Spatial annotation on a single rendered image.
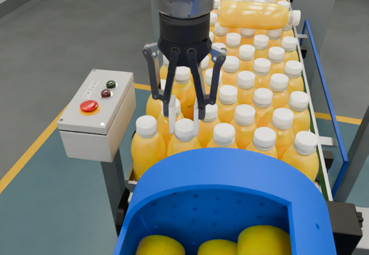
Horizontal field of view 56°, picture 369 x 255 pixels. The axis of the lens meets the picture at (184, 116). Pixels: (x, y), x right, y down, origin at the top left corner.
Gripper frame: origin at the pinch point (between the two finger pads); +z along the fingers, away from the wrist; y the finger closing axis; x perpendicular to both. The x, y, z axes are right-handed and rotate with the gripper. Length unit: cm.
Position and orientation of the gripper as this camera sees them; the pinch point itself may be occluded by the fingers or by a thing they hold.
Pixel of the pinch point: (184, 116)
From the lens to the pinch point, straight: 62.8
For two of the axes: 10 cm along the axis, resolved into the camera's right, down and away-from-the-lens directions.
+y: 9.9, 1.0, -1.2
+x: 1.6, -6.3, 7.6
